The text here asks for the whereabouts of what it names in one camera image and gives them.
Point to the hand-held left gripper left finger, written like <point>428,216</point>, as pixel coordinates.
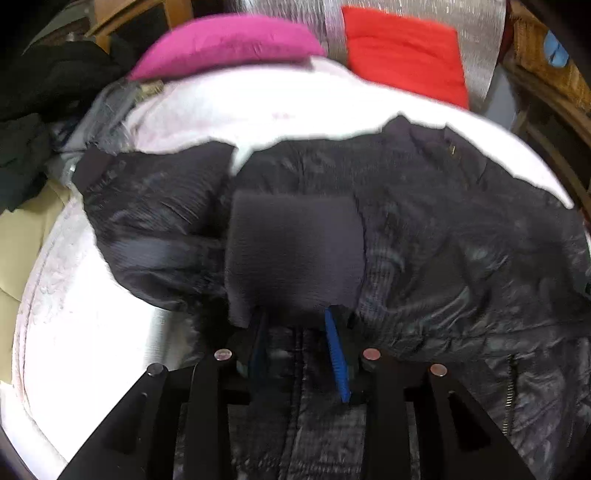
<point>256,347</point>

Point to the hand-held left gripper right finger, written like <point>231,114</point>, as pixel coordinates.
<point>335,355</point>

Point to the black puffer jacket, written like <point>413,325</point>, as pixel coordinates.
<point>415,258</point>

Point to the pile of black clothes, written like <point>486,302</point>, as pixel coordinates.
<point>41,110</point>

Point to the white textured blanket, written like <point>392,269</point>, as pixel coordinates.
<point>194,120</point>

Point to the beige sofa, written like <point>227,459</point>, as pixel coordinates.
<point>23,249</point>

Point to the grey printed garment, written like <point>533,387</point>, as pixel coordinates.
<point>108,120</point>

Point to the magenta pillow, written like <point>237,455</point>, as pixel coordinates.
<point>221,44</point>

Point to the red pillow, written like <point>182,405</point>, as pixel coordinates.
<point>406,50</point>

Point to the silver foil mat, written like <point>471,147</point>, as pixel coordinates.
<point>471,41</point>

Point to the wooden cabinet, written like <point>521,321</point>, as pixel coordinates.
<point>138,23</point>

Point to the wicker chair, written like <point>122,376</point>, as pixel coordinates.
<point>549,78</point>

